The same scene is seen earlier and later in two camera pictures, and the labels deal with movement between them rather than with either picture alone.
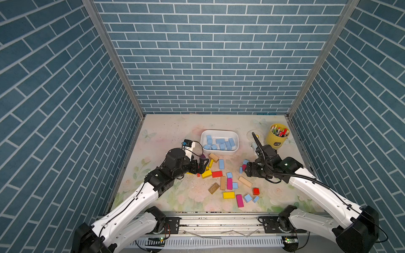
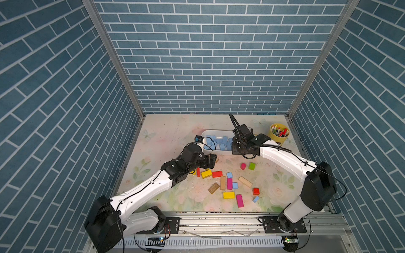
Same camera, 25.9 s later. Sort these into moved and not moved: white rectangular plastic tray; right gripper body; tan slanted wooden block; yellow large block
Moved: right gripper body
Not moved: white rectangular plastic tray; yellow large block; tan slanted wooden block
